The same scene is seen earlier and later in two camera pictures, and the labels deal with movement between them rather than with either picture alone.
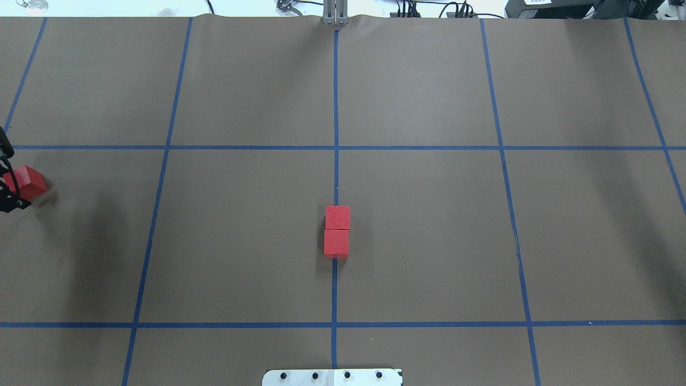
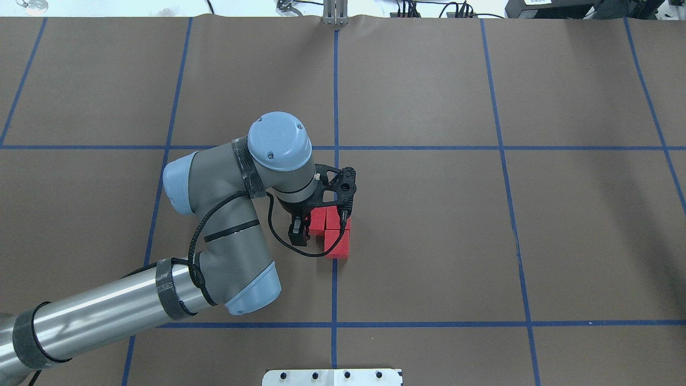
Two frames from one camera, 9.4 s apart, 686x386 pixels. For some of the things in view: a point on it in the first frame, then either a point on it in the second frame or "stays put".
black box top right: x=583 y=9 stays put
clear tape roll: x=34 y=8 stays put
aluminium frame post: x=335 y=12 stays put
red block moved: x=336 y=243 stays put
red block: x=31 y=183 → x=318 y=221
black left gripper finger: x=9 y=200 → x=298 y=231
